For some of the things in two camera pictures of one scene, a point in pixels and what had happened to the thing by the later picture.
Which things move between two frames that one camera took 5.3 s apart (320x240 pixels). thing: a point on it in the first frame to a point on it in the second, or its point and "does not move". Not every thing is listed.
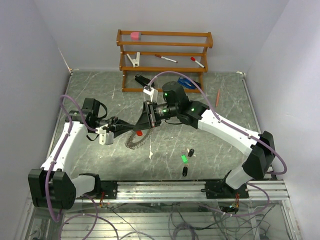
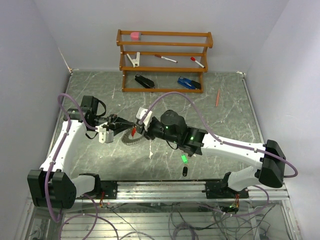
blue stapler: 186,81 does not move
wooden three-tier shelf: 171,61 does not move
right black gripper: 148,119 to 147,134
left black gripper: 119,126 does not move
